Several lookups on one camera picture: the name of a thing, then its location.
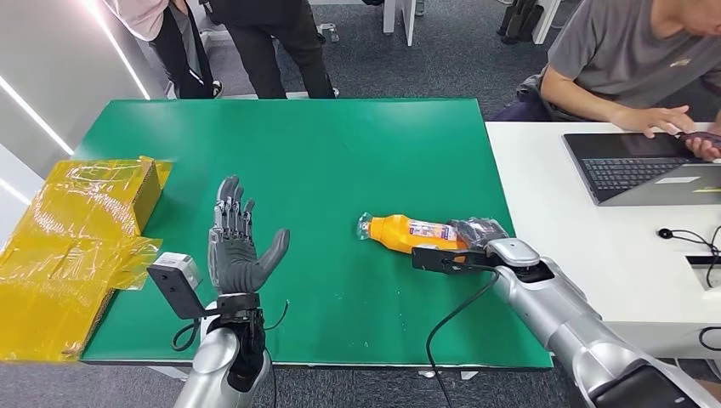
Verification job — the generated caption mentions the white desk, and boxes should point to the white desk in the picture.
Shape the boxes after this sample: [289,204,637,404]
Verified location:
[485,121,721,361]

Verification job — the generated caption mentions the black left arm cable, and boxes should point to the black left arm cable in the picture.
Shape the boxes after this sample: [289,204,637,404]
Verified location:
[170,299,292,408]

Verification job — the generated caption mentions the dark phone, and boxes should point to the dark phone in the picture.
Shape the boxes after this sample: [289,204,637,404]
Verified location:
[677,130,721,150]

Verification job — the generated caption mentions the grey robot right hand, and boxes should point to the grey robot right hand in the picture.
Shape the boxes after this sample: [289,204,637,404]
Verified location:
[447,217,512,252]

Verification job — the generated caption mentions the standing person, pink top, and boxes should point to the standing person, pink top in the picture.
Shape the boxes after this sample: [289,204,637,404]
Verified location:
[101,0,225,100]

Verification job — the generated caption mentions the yellow taped cardboard box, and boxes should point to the yellow taped cardboard box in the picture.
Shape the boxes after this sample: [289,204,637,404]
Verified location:
[0,156,173,363]

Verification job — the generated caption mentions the white furniture leg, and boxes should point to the white furniture leg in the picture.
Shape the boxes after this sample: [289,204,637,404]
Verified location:
[383,0,418,48]

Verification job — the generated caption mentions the seated person's left hand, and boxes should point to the seated person's left hand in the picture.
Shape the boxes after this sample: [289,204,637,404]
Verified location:
[684,112,721,162]

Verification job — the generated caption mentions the orange bottle with clear cap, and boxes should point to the orange bottle with clear cap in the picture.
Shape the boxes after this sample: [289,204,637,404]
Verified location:
[356,211,472,256]

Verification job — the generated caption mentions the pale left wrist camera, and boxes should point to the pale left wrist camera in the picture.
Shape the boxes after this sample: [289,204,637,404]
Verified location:
[146,252,208,321]

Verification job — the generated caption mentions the seated person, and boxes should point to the seated person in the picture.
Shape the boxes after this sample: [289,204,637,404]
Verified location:
[491,0,721,162]

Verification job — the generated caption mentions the standing person, black top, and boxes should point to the standing person, black top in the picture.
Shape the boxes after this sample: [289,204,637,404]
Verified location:
[205,0,341,100]

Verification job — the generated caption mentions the black right camera cable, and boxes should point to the black right camera cable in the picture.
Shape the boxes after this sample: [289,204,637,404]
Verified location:
[424,269,502,408]

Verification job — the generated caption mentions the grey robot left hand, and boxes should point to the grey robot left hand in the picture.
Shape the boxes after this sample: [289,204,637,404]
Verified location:
[207,174,292,298]

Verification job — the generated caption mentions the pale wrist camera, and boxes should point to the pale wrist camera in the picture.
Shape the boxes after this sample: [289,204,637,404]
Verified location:
[146,252,208,321]
[410,237,542,276]

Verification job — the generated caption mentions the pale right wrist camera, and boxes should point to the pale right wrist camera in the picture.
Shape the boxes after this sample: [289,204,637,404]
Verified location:
[410,237,542,276]

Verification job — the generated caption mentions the seated person's right hand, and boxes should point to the seated person's right hand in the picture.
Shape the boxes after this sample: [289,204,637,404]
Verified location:
[614,105,697,139]

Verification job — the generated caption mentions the dark grey laptop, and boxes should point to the dark grey laptop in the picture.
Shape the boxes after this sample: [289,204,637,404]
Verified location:
[562,131,721,207]

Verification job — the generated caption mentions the green table mat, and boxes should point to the green table mat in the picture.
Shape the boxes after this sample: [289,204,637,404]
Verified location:
[71,98,554,371]

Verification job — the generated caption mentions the black cable on desk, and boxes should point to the black cable on desk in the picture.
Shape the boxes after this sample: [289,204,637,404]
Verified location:
[656,226,721,289]

